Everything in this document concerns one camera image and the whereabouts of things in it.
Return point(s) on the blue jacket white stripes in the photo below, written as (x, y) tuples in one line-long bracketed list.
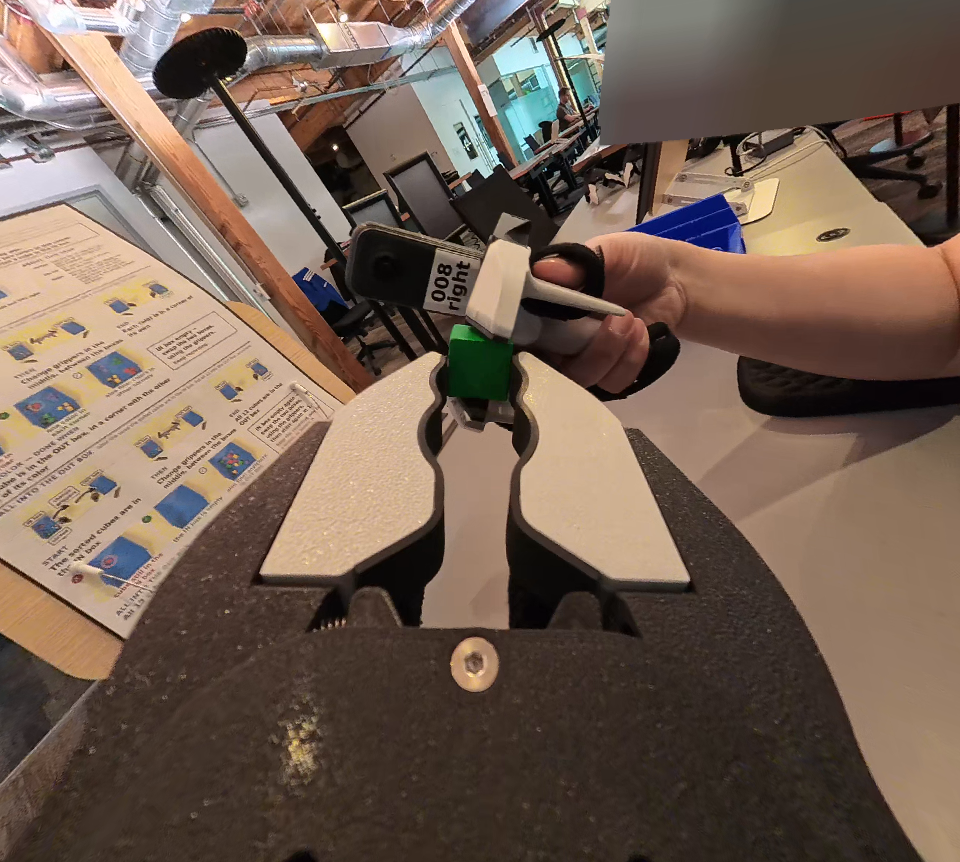
[(315, 288)]

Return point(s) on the blue plastic bin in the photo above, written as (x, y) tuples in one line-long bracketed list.
[(697, 225)]

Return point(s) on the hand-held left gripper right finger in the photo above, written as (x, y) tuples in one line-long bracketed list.
[(600, 495)]

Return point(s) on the instruction sheet on black board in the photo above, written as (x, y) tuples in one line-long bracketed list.
[(112, 390)]

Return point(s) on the person's right forearm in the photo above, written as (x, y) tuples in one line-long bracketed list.
[(825, 307)]

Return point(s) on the wooden beam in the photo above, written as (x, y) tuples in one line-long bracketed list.
[(469, 90), (187, 180)]

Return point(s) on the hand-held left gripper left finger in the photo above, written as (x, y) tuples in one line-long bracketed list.
[(352, 495)]

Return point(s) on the round desk grommet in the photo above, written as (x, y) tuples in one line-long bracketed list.
[(832, 234)]

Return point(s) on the person's right hand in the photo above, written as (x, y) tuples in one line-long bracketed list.
[(645, 292)]

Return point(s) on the instruction sheet on wooden stand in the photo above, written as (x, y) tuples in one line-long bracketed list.
[(45, 641)]

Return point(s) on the black office chair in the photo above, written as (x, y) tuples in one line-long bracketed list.
[(367, 333)]

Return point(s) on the black padded armrest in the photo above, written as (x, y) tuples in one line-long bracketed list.
[(825, 393)]

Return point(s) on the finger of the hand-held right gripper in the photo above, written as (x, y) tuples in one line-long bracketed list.
[(495, 285), (466, 418)]

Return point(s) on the black round disc on pole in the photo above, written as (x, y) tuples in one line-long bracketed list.
[(199, 64)]

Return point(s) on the black computer monitor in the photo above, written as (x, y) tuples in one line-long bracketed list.
[(502, 202), (420, 191), (373, 210)]

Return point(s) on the green wooden cube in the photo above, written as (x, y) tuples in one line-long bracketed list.
[(480, 363)]

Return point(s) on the white monitor stand base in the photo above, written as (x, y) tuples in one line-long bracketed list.
[(757, 199)]

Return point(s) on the black rolling stool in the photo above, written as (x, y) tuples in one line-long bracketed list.
[(896, 157)]

